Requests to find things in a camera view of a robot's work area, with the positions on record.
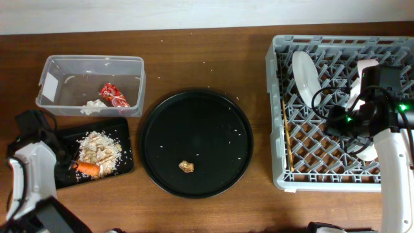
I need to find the orange carrot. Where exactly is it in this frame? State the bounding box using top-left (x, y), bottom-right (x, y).
top-left (71, 161), bottom-right (100, 176)

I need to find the pile of rice and shells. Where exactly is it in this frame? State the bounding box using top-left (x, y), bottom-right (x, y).
top-left (74, 131), bottom-right (134, 183)

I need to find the cream paper cup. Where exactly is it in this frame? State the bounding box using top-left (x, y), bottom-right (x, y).
top-left (356, 144), bottom-right (378, 162)

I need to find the grey plate with food scraps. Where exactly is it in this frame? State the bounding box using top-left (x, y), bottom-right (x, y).
top-left (292, 51), bottom-right (321, 108)

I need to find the white tissue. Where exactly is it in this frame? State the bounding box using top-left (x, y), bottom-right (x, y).
top-left (80, 99), bottom-right (107, 115)

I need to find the wooden chopstick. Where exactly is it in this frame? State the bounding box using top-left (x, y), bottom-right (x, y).
top-left (281, 100), bottom-right (294, 172)

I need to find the pink bowl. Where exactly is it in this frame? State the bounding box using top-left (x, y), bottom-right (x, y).
top-left (357, 59), bottom-right (379, 78)

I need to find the red snack wrapper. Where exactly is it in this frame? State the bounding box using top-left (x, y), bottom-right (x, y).
top-left (100, 83), bottom-right (130, 107)

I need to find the brown food scrap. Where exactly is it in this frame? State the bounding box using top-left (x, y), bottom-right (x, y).
top-left (179, 161), bottom-right (195, 173)

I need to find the round black tray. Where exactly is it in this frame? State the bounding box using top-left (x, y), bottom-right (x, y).
top-left (139, 90), bottom-right (254, 199)

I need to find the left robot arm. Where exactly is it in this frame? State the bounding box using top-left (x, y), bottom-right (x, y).
top-left (1, 110), bottom-right (91, 232)

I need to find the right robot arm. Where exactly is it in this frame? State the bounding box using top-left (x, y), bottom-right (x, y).
top-left (324, 65), bottom-right (413, 232)

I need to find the grey dishwasher rack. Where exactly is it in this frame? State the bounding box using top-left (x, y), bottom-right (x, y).
top-left (265, 35), bottom-right (413, 192)

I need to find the black rectangular tray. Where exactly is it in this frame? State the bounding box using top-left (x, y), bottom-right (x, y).
top-left (55, 118), bottom-right (134, 189)

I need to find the clear plastic bin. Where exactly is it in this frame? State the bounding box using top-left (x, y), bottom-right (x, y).
top-left (36, 55), bottom-right (146, 117)

